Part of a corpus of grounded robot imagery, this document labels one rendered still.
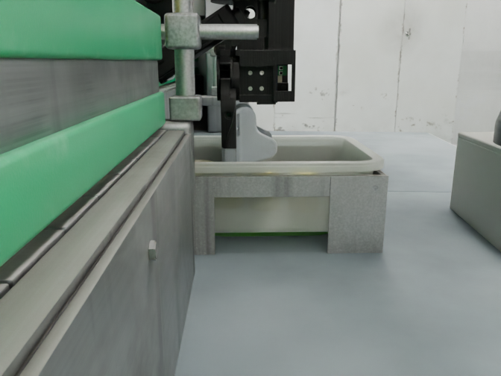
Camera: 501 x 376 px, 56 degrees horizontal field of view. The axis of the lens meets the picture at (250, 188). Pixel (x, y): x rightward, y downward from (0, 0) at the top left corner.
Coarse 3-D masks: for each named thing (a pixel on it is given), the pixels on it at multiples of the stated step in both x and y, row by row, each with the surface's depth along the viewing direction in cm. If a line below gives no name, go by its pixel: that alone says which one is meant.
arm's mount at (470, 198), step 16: (464, 144) 56; (480, 144) 51; (496, 144) 49; (464, 160) 56; (480, 160) 51; (496, 160) 48; (464, 176) 55; (480, 176) 51; (496, 176) 47; (464, 192) 55; (480, 192) 51; (496, 192) 47; (464, 208) 55; (480, 208) 51; (496, 208) 47; (480, 224) 51; (496, 224) 47; (496, 240) 47
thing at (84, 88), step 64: (0, 0) 11; (64, 0) 15; (128, 0) 24; (0, 64) 12; (64, 64) 16; (128, 64) 25; (0, 128) 12; (64, 128) 16; (128, 128) 24; (0, 192) 11; (64, 192) 15; (0, 256) 11
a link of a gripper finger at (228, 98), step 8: (224, 72) 49; (224, 80) 47; (224, 88) 47; (224, 96) 47; (232, 96) 47; (224, 104) 47; (232, 104) 47; (224, 112) 47; (232, 112) 47; (224, 120) 47; (232, 120) 47; (224, 128) 48; (232, 128) 48; (224, 136) 48; (232, 136) 49; (224, 144) 49; (232, 144) 49
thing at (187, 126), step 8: (168, 120) 39; (160, 128) 37; (168, 128) 37; (176, 128) 38; (184, 128) 38; (192, 128) 39; (192, 136) 39; (192, 144) 39; (192, 152) 39; (192, 160) 39; (192, 168) 39; (192, 176) 39; (192, 184) 39; (192, 192) 39
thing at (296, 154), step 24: (216, 144) 59; (288, 144) 59; (312, 144) 59; (336, 144) 59; (360, 144) 53; (216, 168) 43; (240, 168) 43; (264, 168) 43; (288, 168) 44; (312, 168) 44; (336, 168) 44; (360, 168) 44
